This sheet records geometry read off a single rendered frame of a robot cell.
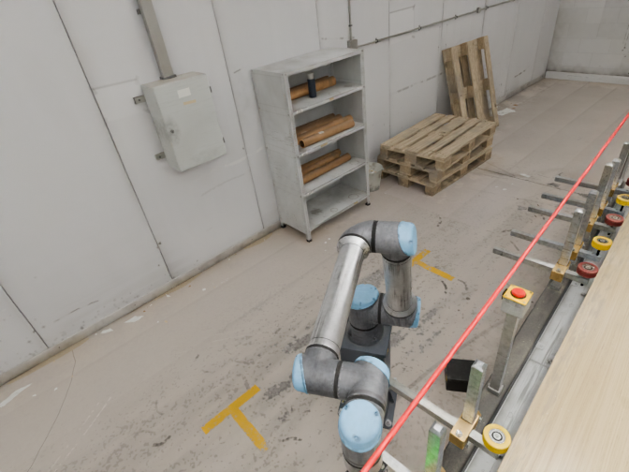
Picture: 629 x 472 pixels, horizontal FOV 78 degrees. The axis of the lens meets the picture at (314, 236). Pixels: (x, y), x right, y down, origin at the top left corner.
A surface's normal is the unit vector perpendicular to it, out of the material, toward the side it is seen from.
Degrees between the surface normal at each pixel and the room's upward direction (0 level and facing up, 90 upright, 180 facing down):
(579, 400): 0
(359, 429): 3
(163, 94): 90
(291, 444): 0
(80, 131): 90
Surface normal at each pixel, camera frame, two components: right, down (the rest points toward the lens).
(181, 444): -0.11, -0.82
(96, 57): 0.67, 0.36
